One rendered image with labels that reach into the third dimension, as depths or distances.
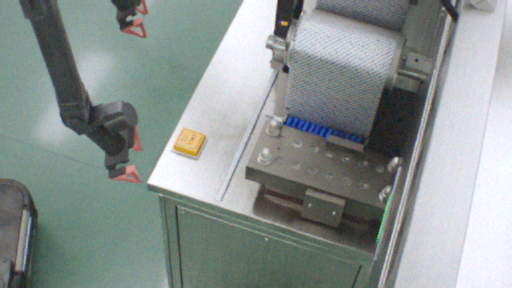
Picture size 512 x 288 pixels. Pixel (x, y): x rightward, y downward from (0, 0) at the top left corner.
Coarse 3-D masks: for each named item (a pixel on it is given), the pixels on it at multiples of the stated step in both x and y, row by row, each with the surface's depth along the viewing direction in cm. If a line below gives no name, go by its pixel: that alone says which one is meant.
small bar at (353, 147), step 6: (330, 138) 185; (336, 138) 185; (330, 144) 185; (336, 144) 184; (342, 144) 184; (348, 144) 184; (354, 144) 184; (360, 144) 184; (348, 150) 184; (354, 150) 184; (360, 150) 183
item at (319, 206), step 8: (312, 192) 178; (320, 192) 178; (304, 200) 180; (312, 200) 179; (320, 200) 178; (328, 200) 177; (336, 200) 177; (344, 200) 177; (304, 208) 183; (312, 208) 182; (320, 208) 181; (328, 208) 179; (336, 208) 178; (304, 216) 186; (312, 216) 185; (320, 216) 183; (328, 216) 182; (336, 216) 181; (328, 224) 185; (336, 224) 184
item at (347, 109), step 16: (288, 80) 181; (304, 80) 179; (320, 80) 177; (288, 96) 185; (304, 96) 183; (320, 96) 181; (336, 96) 179; (352, 96) 177; (368, 96) 176; (288, 112) 190; (304, 112) 188; (320, 112) 186; (336, 112) 184; (352, 112) 182; (368, 112) 180; (336, 128) 189; (352, 128) 187; (368, 128) 185
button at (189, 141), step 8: (184, 128) 200; (184, 136) 198; (192, 136) 198; (200, 136) 198; (176, 144) 196; (184, 144) 197; (192, 144) 197; (200, 144) 197; (184, 152) 197; (192, 152) 196
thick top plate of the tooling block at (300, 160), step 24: (264, 144) 185; (288, 144) 185; (312, 144) 186; (264, 168) 180; (288, 168) 181; (312, 168) 182; (336, 168) 182; (360, 168) 182; (384, 168) 182; (288, 192) 184; (336, 192) 177; (360, 192) 178
